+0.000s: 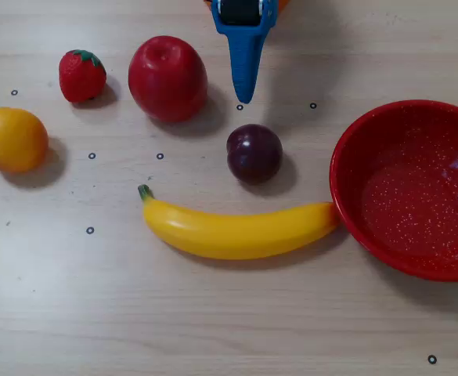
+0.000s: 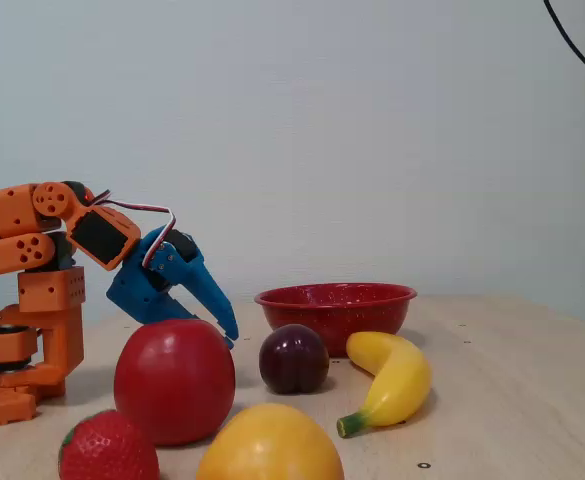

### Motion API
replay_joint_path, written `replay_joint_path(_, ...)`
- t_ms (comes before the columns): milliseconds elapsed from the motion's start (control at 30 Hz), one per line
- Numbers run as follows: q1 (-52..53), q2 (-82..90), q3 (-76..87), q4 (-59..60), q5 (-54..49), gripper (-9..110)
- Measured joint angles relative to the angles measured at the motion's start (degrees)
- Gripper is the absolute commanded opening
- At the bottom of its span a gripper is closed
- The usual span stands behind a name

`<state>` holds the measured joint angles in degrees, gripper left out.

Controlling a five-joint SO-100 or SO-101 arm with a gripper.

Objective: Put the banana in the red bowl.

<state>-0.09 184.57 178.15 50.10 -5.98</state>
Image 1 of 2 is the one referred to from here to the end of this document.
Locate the blue gripper with motor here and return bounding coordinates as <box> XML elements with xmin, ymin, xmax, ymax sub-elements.
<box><xmin>211</xmin><ymin>0</ymin><xmax>279</xmax><ymax>105</ymax></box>

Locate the yellow plastic banana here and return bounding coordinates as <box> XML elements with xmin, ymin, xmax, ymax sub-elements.
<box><xmin>137</xmin><ymin>183</ymin><xmax>341</xmax><ymax>261</ymax></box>

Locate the red speckled bowl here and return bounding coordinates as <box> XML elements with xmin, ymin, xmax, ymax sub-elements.
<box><xmin>329</xmin><ymin>99</ymin><xmax>458</xmax><ymax>283</ymax></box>

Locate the red plastic apple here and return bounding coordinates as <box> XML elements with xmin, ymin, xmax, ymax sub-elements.
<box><xmin>128</xmin><ymin>35</ymin><xmax>209</xmax><ymax>124</ymax></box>

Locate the dark purple plastic plum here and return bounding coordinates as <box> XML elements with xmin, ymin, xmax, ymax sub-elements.
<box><xmin>225</xmin><ymin>123</ymin><xmax>284</xmax><ymax>185</ymax></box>

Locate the red plastic strawberry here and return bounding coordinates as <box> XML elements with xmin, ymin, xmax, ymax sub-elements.
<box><xmin>58</xmin><ymin>49</ymin><xmax>107</xmax><ymax>104</ymax></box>

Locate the orange plastic orange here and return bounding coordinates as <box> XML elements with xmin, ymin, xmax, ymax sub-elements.
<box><xmin>0</xmin><ymin>107</ymin><xmax>50</xmax><ymax>175</ymax></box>

